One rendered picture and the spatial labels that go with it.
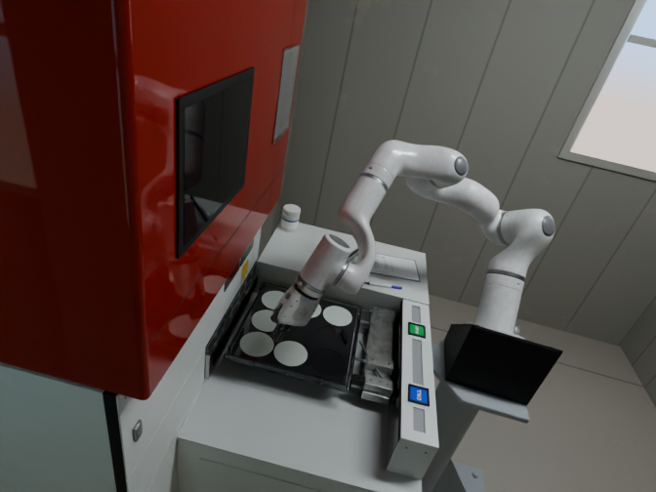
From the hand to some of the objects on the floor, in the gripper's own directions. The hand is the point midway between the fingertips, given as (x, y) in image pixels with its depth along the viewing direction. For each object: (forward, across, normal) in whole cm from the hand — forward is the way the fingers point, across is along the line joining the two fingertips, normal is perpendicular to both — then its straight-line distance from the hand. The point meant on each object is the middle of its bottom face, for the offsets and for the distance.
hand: (278, 333), depth 116 cm
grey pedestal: (+59, -110, +28) cm, 128 cm away
